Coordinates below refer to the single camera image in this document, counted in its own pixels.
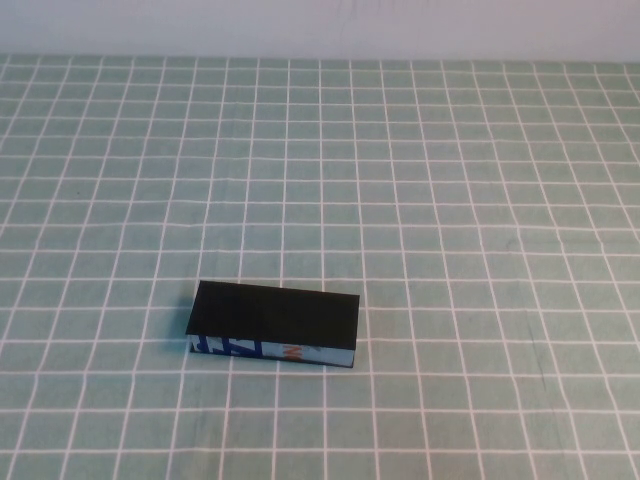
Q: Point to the black glasses case printed side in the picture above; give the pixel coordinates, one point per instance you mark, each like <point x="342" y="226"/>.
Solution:
<point x="275" y="310"/>

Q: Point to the green white grid tablecloth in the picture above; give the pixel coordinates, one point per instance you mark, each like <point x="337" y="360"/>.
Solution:
<point x="450" y="200"/>

